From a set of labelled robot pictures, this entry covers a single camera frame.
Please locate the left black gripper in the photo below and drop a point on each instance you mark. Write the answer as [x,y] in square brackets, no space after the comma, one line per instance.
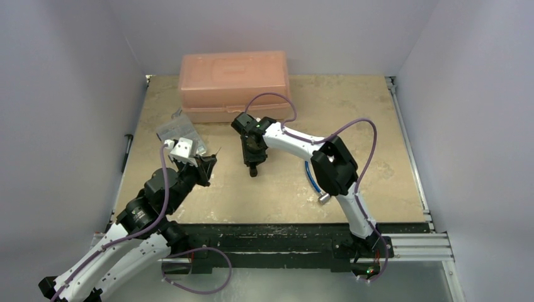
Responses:
[203,170]

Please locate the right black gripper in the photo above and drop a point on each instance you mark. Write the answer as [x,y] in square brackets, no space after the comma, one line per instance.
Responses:
[253,158]

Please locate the black padlock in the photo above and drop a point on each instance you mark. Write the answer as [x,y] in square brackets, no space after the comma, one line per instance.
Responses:
[253,172]

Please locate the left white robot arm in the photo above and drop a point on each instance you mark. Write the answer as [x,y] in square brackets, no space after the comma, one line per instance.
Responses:
[141,235]

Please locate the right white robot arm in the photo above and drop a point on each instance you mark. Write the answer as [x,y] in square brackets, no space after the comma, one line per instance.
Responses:
[334,167]

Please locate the clear plastic parts box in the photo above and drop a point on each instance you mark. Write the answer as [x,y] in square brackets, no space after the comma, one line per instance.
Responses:
[181,126]

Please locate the orange plastic toolbox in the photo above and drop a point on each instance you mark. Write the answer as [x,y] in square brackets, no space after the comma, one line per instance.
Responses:
[216,87]

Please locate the black tool beside table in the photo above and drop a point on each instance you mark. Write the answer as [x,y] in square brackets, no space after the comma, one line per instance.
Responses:
[129,138]

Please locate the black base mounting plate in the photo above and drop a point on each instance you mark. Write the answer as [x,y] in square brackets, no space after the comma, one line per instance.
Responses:
[277,246]

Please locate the blue cable lock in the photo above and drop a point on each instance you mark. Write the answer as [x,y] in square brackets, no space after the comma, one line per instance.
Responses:
[323,197]

